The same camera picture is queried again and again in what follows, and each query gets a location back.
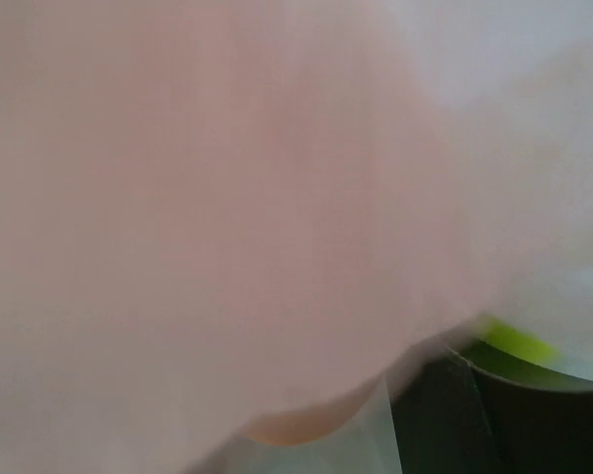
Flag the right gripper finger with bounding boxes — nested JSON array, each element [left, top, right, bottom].
[[392, 343, 593, 474]]

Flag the green yellow fruit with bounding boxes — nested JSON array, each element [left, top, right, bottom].
[[480, 317, 560, 366]]

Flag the pink printed plastic bag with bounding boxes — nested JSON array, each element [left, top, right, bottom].
[[0, 1, 593, 473]]

